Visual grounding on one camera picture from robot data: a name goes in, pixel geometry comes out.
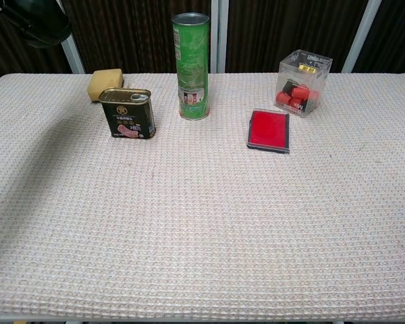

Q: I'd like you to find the red playing card case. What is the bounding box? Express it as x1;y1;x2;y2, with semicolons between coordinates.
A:
246;108;291;155

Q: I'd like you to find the dark luncheon meat can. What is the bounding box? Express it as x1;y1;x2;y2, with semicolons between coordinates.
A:
98;87;157;140

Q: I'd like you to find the green chips tube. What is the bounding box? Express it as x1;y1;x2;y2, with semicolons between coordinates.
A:
171;12;211;121

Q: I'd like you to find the yellow sponge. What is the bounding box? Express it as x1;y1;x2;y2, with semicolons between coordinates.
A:
87;68;125;103

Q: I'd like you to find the black dice cup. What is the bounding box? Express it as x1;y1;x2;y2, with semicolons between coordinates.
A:
0;0;70;41

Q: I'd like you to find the aluminium partition post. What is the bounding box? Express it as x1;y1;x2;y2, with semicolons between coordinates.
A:
55;0;86;74
209;0;228;74
341;0;382;74

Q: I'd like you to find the dark brown ribbed partition panel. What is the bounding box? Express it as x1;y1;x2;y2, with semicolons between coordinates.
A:
353;0;405;74
0;0;72;87
61;0;213;74
225;0;371;74

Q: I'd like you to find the beige waffle tablecloth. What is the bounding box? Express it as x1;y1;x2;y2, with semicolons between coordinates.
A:
0;72;405;321

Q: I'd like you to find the clear box with red pieces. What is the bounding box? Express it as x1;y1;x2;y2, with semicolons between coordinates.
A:
275;49;333;118

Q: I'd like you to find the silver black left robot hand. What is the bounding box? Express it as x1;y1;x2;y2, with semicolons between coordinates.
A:
0;4;33;29

